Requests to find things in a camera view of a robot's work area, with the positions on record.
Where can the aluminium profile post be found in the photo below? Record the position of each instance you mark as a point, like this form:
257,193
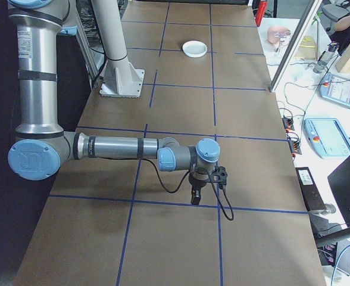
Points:
295,44

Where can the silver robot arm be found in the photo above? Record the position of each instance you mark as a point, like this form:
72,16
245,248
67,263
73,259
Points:
38,74

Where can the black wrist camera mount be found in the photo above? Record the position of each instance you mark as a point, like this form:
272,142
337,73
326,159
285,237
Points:
221,175

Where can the white side table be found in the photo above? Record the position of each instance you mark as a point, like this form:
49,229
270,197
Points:
282,68

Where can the brown cardboard box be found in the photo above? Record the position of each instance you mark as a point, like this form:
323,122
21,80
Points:
307,52

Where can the clear drinking glass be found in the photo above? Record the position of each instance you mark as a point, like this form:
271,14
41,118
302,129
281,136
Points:
279,49

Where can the white pole stand with base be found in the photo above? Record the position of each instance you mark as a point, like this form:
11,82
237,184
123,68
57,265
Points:
109,29

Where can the crumpled white cloth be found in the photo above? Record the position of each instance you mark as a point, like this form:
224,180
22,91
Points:
304,79

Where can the white round plate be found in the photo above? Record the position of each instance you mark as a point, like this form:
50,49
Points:
195,47

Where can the light blue round plate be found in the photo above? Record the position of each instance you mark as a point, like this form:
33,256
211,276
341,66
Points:
195,56

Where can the grey office chair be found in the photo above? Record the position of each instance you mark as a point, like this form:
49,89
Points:
332,10

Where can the robot teach pendant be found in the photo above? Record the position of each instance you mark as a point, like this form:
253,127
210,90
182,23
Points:
340,89
326,137

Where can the red cylinder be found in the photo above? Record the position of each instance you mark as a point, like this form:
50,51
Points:
263,9

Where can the bare forearm of person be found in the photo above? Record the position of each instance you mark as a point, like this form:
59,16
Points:
346,22

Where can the person in black shirt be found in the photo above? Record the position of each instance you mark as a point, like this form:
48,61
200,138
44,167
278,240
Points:
343,38

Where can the black box with white label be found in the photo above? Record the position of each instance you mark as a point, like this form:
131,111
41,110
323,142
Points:
312,193

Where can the silver clamp knob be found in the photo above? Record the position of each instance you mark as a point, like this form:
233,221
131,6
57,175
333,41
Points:
329,208

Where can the metal bar frame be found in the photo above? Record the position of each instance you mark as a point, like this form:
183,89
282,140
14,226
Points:
85,50

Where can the clear bottle with black cap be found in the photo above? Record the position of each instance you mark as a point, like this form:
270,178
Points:
326,56

